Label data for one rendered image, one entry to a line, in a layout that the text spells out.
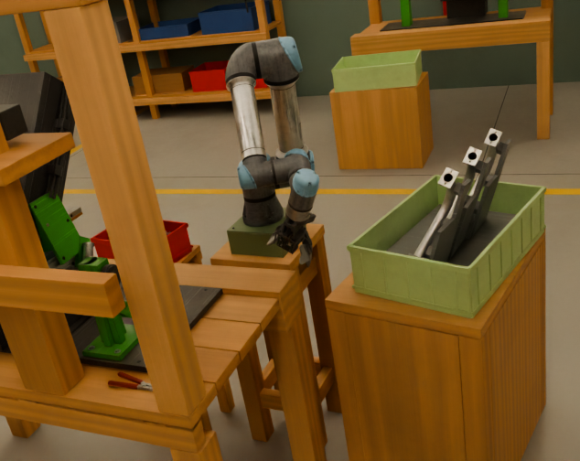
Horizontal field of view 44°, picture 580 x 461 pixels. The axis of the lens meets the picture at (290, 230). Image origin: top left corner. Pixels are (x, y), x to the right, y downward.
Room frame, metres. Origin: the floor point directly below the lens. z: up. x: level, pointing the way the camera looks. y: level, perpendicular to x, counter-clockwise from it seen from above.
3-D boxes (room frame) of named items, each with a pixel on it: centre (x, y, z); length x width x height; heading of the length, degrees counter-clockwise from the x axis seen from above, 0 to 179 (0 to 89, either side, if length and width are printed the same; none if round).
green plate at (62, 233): (2.06, 0.73, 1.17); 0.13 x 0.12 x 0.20; 63
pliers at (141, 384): (1.57, 0.47, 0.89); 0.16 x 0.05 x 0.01; 57
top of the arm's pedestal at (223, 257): (2.38, 0.09, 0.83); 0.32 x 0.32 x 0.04; 62
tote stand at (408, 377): (2.11, -0.48, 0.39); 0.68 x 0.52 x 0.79; 143
